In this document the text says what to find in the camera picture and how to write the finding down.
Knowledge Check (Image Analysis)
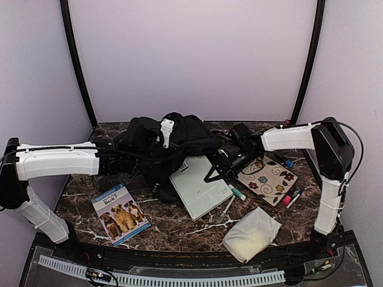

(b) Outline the green capped marker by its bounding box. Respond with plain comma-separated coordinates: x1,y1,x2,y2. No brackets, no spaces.
285,201,294,210

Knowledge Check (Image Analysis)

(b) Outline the black left frame post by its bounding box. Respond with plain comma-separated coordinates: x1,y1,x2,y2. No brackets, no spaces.
59,0,98,128

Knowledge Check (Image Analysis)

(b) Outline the white glue stick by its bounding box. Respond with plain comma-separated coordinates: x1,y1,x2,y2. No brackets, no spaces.
229,184,246,201

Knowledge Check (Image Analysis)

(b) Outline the pink highlighter marker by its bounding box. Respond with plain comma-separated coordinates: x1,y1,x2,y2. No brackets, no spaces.
282,195,293,206

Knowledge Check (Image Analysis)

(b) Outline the dog picture book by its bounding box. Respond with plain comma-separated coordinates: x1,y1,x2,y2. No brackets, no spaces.
91,184,151,247

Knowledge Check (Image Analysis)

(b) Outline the black right frame post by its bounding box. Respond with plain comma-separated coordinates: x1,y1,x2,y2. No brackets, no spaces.
290,0,326,124

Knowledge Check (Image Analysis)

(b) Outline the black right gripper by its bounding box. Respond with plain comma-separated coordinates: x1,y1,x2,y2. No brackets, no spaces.
205,147,261,185

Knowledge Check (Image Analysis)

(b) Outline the black student backpack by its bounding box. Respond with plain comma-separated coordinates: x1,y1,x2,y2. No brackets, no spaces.
114,112,222,207

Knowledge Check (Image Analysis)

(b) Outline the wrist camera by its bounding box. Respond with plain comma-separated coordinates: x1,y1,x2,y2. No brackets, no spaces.
160,118,175,148
229,123,257,150

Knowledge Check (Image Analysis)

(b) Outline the white patterned mug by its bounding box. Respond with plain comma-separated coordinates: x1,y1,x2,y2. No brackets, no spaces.
72,175,99,195

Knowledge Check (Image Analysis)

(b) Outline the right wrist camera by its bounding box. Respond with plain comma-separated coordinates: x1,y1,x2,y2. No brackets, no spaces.
229,123,257,150

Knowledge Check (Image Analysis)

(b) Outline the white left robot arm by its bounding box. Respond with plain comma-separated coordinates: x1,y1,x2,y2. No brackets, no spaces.
1,138,179,261

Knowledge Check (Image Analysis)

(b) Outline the pale green hardcover book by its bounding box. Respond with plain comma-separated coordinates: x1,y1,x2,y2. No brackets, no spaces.
169,156,233,221

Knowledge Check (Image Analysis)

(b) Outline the black frame post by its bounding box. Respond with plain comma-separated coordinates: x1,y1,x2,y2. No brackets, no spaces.
290,0,326,124
59,0,98,128

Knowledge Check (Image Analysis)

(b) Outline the blue capped black marker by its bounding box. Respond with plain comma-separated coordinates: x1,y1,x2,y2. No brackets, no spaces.
274,152,294,168

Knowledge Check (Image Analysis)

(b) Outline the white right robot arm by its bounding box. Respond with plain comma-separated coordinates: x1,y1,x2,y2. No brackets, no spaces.
204,117,357,236

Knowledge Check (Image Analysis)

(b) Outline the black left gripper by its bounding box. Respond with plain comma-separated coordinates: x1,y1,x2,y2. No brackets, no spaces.
130,141,184,170

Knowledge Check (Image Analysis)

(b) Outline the grey slotted cable duct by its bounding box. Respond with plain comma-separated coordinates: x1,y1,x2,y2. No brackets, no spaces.
38,255,285,287

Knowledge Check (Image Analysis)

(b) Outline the clear syringe pen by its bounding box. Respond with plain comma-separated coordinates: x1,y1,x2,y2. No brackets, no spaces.
220,195,236,217

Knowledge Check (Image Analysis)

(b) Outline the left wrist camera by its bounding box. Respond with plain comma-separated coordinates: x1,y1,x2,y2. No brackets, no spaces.
160,118,175,148

